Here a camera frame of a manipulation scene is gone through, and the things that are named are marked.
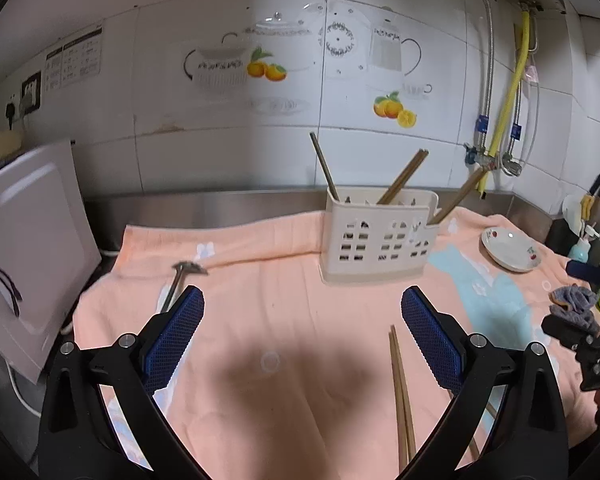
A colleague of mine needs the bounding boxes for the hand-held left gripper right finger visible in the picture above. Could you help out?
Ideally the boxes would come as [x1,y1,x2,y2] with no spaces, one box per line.
[397,285,570,480]

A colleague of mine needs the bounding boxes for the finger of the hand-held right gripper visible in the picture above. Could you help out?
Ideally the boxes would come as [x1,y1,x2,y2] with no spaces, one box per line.
[565,258,600,287]
[540,312,594,352]

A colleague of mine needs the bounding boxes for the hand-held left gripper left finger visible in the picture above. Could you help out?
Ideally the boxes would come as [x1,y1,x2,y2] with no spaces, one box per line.
[37,285,211,480]

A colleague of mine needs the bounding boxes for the beige plastic utensil holder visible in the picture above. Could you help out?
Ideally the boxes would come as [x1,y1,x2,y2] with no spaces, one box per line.
[319,185,440,286]

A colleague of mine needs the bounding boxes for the dark brown wooden chopstick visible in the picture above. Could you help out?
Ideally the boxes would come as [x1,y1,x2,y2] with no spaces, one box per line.
[382,149,429,206]
[428,168,485,226]
[376,148,424,206]
[309,131,340,201]

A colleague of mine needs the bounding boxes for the blue soap pump bottle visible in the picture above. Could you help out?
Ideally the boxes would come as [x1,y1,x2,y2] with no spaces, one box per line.
[567,224,599,264]

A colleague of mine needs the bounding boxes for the grey rag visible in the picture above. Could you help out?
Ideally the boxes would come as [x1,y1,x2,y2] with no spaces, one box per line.
[548,283,600,337]

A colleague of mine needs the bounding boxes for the metal slotted spoon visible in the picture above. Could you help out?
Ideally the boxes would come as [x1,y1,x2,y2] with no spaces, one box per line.
[154,259,209,314]

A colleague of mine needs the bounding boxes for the white patterned plate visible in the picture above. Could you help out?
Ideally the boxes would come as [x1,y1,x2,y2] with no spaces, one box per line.
[480,226,539,274]

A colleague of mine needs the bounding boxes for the peach printed towel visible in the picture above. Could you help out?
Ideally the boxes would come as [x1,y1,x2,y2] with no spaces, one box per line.
[72,207,600,477]

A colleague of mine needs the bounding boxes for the metal water valve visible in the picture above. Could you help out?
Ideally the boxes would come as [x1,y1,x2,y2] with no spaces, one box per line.
[501,152,525,177]
[463,142,489,167]

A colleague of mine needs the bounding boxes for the white microwave oven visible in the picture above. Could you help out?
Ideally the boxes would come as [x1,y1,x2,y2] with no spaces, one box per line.
[0,138,104,384]

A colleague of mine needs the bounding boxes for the thin white tube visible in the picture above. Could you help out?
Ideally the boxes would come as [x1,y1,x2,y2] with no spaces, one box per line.
[522,62,542,162]

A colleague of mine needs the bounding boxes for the white instruction sticker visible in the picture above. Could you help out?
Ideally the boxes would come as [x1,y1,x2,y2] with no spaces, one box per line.
[44,22,105,92]

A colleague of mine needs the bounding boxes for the white power cable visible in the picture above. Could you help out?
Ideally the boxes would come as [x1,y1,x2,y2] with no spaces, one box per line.
[7,359,44,417]

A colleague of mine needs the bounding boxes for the braided metal water hose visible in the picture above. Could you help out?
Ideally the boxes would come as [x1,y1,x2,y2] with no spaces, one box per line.
[471,0,496,162]
[504,85,524,162]

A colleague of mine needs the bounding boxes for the black looped cable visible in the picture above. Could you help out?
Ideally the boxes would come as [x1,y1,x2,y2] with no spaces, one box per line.
[0,259,24,317]

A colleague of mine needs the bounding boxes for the yellow gas hose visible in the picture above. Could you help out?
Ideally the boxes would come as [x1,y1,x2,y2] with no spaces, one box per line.
[477,9,531,199]

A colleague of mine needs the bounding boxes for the casserole pot wall decal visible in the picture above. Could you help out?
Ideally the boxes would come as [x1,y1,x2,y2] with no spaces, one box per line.
[182,7,317,94]

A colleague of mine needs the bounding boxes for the black wall socket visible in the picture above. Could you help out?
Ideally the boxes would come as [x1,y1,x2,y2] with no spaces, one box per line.
[19,70,42,115]

